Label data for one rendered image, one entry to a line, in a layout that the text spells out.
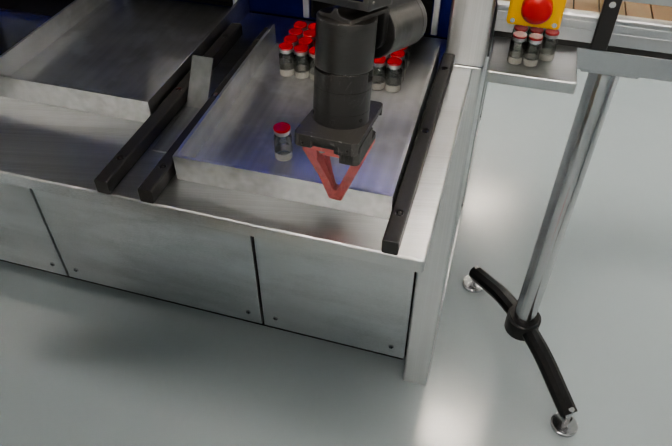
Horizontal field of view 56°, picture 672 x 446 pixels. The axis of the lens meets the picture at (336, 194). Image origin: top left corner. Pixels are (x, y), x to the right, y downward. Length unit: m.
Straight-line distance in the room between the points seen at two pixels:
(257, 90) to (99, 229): 0.78
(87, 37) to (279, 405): 0.93
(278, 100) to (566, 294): 1.19
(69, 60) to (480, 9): 0.61
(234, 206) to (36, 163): 0.26
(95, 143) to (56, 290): 1.10
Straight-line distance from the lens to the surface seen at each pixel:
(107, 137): 0.87
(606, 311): 1.87
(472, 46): 0.96
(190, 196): 0.75
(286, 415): 1.57
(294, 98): 0.89
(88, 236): 1.64
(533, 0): 0.89
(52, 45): 1.11
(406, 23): 0.64
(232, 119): 0.86
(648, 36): 1.08
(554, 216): 1.34
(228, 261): 1.45
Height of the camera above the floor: 1.37
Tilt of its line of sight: 42 degrees down
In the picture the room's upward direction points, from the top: straight up
